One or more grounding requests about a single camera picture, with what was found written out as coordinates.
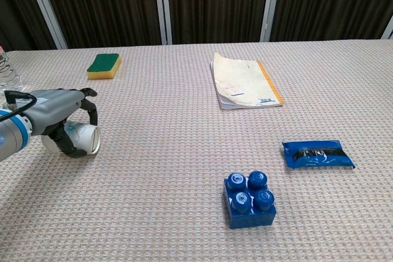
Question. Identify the clear plastic water bottle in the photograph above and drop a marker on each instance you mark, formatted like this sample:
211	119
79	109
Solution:
6	75

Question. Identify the patterned beige tablecloth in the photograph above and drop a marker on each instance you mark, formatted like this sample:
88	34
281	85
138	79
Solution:
196	167

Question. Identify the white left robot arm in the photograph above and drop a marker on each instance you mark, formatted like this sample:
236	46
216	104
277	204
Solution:
10	134

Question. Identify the blue four-stud building block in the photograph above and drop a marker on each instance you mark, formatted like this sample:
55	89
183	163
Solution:
249	202

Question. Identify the grey partition frame post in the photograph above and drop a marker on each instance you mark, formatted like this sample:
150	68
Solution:
270	4
162	5
44	7
388	30

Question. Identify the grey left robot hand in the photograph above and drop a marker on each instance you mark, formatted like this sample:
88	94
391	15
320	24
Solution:
52	110

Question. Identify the white printed paper cup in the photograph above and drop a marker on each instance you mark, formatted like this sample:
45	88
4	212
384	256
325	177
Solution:
83	137

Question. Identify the worn notebook with orange spine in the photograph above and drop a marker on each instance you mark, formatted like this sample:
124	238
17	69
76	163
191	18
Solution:
242	82

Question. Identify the blue tissue packet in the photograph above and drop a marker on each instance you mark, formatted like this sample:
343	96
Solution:
317	154

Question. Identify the green and yellow sponge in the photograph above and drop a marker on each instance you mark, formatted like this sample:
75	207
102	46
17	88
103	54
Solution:
103	66

